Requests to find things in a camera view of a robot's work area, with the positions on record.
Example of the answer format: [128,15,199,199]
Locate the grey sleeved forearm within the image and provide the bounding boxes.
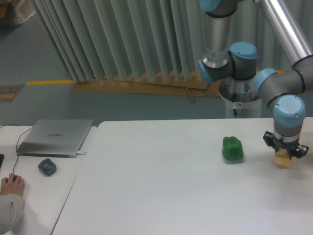
[0,194,25,235]

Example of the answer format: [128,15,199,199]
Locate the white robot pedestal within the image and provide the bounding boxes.
[219,77,262,118]

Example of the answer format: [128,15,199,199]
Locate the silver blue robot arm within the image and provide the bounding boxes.
[198,0,313,158]

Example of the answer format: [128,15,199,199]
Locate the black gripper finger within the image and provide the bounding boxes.
[263,131,275,147]
[288,145,308,160]

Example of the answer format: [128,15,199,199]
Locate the brown cardboard sheet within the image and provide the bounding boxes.
[71,71,221,102]

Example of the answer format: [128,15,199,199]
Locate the cardboard boxes in corner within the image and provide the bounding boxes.
[0,0,35,27]

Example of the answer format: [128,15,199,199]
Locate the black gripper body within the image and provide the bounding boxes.
[273,136,299,154]

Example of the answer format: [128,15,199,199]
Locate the person's hand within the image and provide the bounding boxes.
[0,173,24,196]

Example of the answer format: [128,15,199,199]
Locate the black keyboard edge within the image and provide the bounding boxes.
[0,154,4,168]

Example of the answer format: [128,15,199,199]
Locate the silver closed laptop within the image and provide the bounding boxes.
[16,119,93,158]

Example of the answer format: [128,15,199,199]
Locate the tan bread loaf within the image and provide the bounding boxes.
[274,148,291,168]

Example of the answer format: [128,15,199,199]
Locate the pale green folding curtain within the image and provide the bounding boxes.
[32,0,312,82]

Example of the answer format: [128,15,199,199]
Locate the black mouse cable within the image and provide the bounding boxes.
[0,124,34,176]

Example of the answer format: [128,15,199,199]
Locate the green bell pepper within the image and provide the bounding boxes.
[222,136,244,162]

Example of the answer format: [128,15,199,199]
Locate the brown floor warning sticker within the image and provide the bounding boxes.
[0,85,24,103]

